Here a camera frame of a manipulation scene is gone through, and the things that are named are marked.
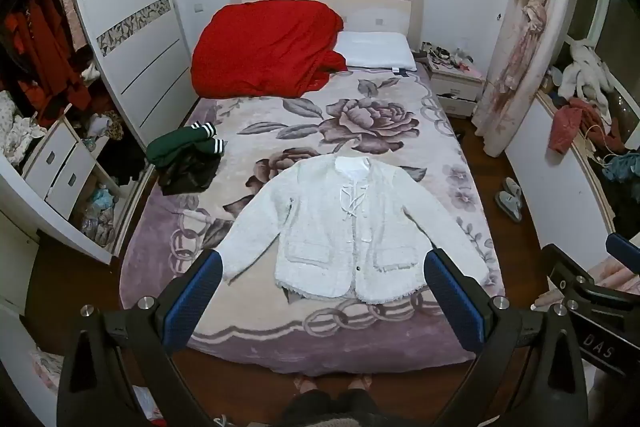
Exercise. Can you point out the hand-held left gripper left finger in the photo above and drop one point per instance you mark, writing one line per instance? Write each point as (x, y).
(192, 297)

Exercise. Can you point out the green garment with striped cuffs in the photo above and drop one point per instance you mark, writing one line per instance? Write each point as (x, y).
(170, 144)

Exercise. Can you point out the person's legs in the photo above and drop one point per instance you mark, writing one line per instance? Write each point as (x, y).
(330, 407)

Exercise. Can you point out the beige bed headboard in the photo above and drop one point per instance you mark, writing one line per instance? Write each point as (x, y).
(380, 14)

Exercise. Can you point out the black garment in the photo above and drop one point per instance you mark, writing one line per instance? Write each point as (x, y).
(190, 177)

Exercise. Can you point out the floral bed blanket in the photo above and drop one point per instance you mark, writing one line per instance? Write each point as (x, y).
(260, 322)

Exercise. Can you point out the grey slipper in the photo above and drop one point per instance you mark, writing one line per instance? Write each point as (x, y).
(507, 209)
(514, 192)

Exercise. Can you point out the red quilt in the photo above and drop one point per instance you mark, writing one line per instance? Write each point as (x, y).
(265, 47)

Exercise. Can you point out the white plush garment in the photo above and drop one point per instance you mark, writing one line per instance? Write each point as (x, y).
(582, 72)

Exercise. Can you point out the white fuzzy jacket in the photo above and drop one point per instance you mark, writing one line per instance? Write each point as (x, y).
(320, 227)

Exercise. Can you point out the white drawer unit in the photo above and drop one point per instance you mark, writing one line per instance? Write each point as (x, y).
(57, 167)

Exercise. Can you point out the white nightstand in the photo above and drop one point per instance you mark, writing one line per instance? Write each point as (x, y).
(457, 84)

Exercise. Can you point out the teal garment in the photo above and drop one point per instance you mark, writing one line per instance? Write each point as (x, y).
(622, 167)

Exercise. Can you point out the clutter on nightstand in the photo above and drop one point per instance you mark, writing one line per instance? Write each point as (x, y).
(447, 56)

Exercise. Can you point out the white wardrobe sliding door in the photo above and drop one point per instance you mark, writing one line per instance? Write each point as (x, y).
(130, 7)

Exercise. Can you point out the floral patterned cloth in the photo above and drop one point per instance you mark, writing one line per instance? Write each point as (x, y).
(15, 127)

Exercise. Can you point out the pink patterned roll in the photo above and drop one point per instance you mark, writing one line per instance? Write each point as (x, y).
(620, 277)

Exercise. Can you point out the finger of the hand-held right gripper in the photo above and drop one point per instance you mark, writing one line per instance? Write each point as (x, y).
(625, 249)

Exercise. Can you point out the hanging red clothes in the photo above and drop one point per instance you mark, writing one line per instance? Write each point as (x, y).
(45, 57)

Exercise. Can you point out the pink floral curtain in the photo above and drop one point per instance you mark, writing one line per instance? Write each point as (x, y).
(520, 57)

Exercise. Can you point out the white pillow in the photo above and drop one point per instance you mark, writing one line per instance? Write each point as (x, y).
(375, 49)

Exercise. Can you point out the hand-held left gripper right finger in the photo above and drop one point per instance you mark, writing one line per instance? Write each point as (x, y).
(452, 297)

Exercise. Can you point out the pink garment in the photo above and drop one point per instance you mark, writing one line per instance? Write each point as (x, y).
(567, 124)

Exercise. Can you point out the pile of clothes in wardrobe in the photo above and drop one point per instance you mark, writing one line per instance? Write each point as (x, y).
(100, 217)

